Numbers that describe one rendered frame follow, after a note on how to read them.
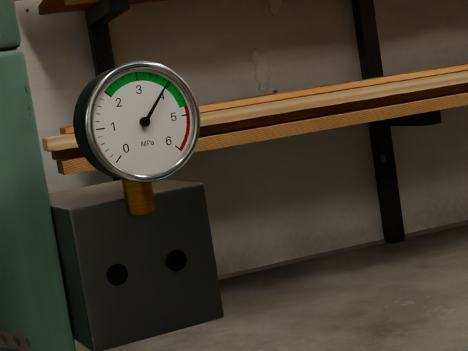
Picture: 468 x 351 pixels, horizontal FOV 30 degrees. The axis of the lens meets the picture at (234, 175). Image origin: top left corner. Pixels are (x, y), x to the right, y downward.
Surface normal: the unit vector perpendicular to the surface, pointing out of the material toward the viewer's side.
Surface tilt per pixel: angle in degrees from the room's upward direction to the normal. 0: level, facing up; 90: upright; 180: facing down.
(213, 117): 89
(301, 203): 90
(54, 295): 90
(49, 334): 90
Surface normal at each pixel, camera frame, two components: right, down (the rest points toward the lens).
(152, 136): 0.44, 0.03
